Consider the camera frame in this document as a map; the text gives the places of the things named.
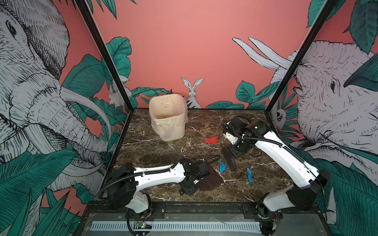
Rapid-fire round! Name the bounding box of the black frame post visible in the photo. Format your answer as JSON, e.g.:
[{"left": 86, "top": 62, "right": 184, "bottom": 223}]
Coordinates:
[
  {"left": 73, "top": 0, "right": 134, "bottom": 112},
  {"left": 265, "top": 0, "right": 339, "bottom": 113}
]

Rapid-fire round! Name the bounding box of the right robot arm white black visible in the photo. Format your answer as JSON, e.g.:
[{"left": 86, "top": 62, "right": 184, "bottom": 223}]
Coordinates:
[{"left": 222, "top": 117, "right": 331, "bottom": 217}]

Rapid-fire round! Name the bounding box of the dark brown hand brush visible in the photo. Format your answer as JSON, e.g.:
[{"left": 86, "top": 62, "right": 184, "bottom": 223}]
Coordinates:
[{"left": 221, "top": 147, "right": 237, "bottom": 172}]

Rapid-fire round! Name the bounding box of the left black frame post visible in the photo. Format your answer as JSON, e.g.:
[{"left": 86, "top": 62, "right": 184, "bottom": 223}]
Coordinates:
[{"left": 73, "top": 0, "right": 134, "bottom": 112}]

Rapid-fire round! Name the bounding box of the blue paper scrap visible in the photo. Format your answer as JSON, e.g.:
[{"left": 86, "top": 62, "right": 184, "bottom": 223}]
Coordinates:
[
  {"left": 218, "top": 161, "right": 226, "bottom": 174},
  {"left": 247, "top": 168, "right": 253, "bottom": 183}
]

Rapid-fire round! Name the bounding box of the white slotted cable duct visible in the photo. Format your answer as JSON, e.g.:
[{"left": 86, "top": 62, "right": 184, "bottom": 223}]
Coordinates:
[{"left": 90, "top": 221, "right": 261, "bottom": 233}]

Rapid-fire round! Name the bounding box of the red paper scrap upper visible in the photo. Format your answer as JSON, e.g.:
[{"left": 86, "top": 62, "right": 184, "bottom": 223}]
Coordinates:
[{"left": 204, "top": 136, "right": 219, "bottom": 144}]

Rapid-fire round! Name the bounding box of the right black frame post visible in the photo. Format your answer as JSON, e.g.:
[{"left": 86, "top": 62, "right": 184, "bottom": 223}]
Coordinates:
[{"left": 265, "top": 0, "right": 339, "bottom": 113}]

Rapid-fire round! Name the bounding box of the cream trash bin with liner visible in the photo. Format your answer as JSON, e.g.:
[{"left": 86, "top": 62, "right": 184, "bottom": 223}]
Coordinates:
[{"left": 149, "top": 93, "right": 188, "bottom": 142}]

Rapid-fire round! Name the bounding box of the dark brown dustpan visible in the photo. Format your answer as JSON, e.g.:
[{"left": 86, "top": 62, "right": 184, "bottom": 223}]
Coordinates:
[{"left": 199, "top": 166, "right": 224, "bottom": 191}]

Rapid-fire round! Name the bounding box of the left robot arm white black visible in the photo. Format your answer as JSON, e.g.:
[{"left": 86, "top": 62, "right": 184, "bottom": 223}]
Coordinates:
[{"left": 95, "top": 157, "right": 210, "bottom": 219}]

